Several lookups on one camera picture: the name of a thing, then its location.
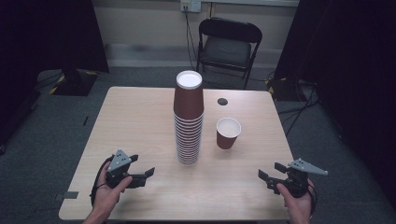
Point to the black table grommet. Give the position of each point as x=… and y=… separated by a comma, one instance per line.
x=222, y=101

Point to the stack of brown paper cups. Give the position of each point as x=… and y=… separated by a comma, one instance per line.
x=188, y=124

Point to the person's right hand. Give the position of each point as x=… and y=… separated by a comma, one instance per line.
x=297, y=207

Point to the grey tape strip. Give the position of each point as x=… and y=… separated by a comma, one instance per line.
x=70, y=195

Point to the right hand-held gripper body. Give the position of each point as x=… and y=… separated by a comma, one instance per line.
x=295, y=180

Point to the person's left hand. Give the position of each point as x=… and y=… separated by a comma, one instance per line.
x=107, y=196

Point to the black stand base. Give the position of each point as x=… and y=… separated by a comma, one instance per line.
x=285, y=90
x=76, y=82

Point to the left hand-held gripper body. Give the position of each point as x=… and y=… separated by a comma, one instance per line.
x=120, y=165

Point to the dark curtain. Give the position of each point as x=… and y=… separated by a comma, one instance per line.
x=348, y=77
x=46, y=37

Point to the single brown paper cup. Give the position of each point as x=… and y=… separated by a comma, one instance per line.
x=227, y=138

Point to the small black floor object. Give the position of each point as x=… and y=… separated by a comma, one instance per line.
x=85, y=120

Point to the black folding chair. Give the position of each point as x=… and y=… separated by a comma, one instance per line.
x=227, y=46

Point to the white wall socket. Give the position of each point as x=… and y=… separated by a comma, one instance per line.
x=190, y=5

